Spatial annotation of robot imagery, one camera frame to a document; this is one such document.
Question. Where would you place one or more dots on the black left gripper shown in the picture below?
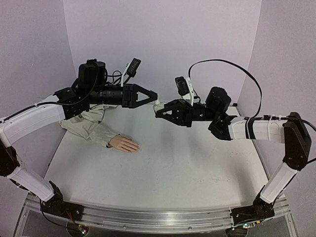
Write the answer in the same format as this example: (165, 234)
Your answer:
(131, 91)

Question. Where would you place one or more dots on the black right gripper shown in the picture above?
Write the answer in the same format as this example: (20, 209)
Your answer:
(187, 113)

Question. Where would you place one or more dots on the white nail polish bottle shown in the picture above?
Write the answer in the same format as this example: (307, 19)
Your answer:
(158, 107)

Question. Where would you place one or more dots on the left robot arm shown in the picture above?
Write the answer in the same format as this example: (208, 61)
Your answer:
(91, 87)

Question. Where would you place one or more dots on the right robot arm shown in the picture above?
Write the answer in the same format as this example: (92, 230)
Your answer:
(290, 131)

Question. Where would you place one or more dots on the mannequin hand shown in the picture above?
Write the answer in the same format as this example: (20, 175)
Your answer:
(124, 144)

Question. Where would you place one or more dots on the beige jacket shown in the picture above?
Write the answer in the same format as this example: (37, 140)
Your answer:
(88, 126)

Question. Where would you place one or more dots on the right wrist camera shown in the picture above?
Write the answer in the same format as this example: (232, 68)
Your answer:
(185, 89)

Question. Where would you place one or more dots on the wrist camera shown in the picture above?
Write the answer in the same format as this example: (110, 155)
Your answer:
(130, 71)
(185, 89)

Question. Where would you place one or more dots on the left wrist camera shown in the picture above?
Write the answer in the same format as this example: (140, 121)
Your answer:
(130, 71)

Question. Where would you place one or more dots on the aluminium back table rail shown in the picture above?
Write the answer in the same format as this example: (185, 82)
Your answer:
(213, 104)

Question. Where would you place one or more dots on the aluminium front rail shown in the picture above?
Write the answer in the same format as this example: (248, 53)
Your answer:
(161, 221)

